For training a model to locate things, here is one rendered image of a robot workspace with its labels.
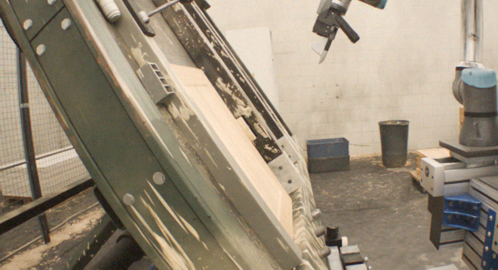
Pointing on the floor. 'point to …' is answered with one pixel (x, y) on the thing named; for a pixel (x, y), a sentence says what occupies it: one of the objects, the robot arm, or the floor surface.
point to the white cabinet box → (258, 57)
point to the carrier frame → (73, 188)
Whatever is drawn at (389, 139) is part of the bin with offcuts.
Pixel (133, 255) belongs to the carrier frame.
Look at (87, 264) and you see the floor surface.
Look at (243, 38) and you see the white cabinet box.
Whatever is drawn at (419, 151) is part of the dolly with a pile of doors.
